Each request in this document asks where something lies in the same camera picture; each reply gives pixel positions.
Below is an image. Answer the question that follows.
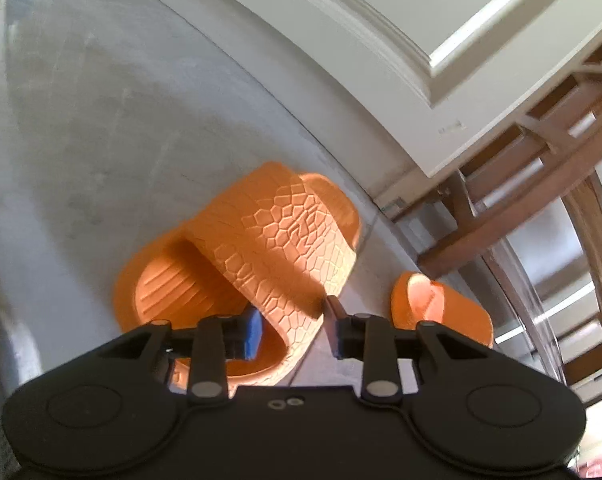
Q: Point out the wooden shoe rack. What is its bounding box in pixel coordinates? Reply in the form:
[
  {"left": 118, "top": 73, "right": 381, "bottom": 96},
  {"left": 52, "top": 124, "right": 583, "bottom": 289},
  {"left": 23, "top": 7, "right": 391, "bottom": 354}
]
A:
[{"left": 391, "top": 35, "right": 602, "bottom": 401}]

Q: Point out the white panelled cabinet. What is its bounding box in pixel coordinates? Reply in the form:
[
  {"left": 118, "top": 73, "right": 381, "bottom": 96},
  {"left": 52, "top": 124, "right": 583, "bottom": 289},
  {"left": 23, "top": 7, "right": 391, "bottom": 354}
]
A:
[{"left": 101, "top": 0, "right": 602, "bottom": 221}]

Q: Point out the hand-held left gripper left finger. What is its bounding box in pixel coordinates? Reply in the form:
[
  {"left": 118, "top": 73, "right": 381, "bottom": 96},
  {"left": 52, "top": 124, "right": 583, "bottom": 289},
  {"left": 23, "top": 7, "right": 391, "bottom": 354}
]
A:
[{"left": 98, "top": 308, "right": 266, "bottom": 406}]

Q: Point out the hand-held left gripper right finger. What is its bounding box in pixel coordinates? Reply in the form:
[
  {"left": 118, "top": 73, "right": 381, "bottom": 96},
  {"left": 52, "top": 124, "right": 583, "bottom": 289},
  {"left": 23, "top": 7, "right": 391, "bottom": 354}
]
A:
[{"left": 325, "top": 296, "right": 488, "bottom": 406}]

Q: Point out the orange textured slipper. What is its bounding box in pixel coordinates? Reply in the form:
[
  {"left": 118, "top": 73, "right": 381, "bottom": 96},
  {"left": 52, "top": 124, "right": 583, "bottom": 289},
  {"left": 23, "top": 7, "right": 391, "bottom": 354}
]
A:
[
  {"left": 391, "top": 271, "right": 495, "bottom": 350},
  {"left": 113, "top": 161, "right": 362, "bottom": 393}
]

